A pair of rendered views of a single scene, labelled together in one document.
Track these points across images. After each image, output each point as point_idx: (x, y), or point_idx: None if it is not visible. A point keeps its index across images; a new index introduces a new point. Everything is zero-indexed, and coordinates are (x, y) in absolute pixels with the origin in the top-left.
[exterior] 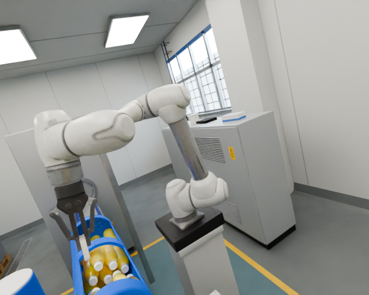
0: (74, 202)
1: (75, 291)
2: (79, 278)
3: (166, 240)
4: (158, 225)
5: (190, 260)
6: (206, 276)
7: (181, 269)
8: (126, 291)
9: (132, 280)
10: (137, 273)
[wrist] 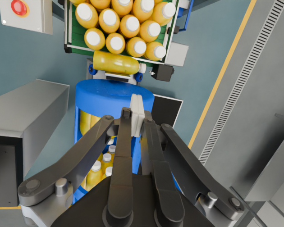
0: (135, 222)
1: (140, 154)
2: (134, 163)
3: (25, 173)
4: (16, 194)
5: (17, 126)
6: (19, 111)
7: (38, 136)
8: (98, 95)
9: (86, 108)
10: (76, 125)
